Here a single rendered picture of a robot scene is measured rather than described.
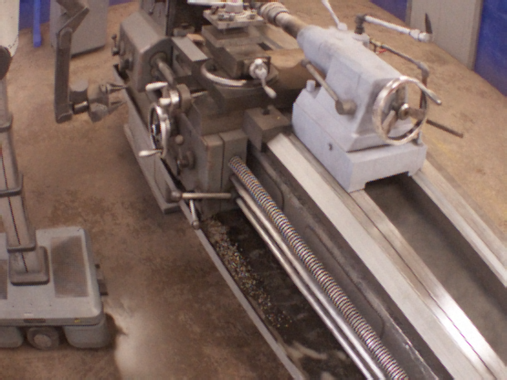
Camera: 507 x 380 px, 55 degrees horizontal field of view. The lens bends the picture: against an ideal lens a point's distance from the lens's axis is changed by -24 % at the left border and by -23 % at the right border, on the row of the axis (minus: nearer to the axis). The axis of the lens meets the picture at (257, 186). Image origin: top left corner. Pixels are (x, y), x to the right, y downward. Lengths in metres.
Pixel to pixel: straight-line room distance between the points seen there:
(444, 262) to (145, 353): 1.21
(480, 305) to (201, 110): 1.11
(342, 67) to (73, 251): 1.26
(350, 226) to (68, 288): 1.10
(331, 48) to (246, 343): 1.18
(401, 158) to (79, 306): 1.23
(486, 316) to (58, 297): 1.54
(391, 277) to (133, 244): 1.53
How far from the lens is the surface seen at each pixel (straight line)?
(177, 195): 1.90
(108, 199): 2.99
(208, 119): 1.91
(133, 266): 2.62
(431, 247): 1.78
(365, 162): 1.67
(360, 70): 1.68
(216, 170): 1.96
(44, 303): 2.14
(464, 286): 1.69
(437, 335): 1.37
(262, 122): 1.87
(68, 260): 2.29
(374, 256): 1.52
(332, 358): 1.81
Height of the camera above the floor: 1.83
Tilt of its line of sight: 37 degrees down
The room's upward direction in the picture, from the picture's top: 6 degrees clockwise
